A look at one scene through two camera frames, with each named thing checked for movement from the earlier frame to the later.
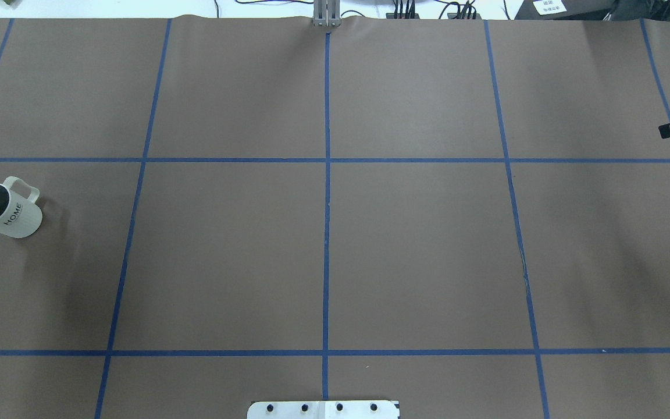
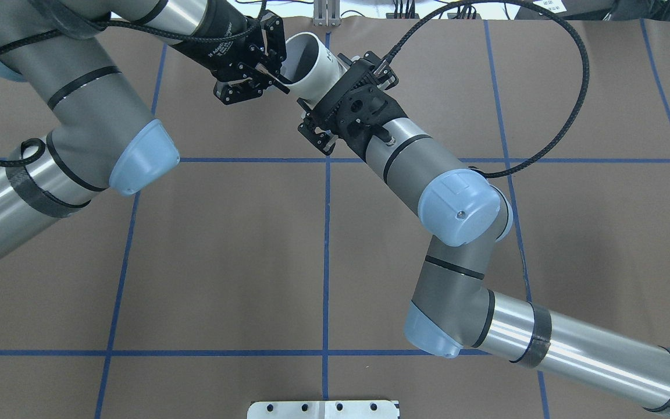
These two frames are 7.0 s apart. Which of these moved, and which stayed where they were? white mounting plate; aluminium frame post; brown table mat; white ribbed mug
Moved: white ribbed mug
Stayed: brown table mat; aluminium frame post; white mounting plate
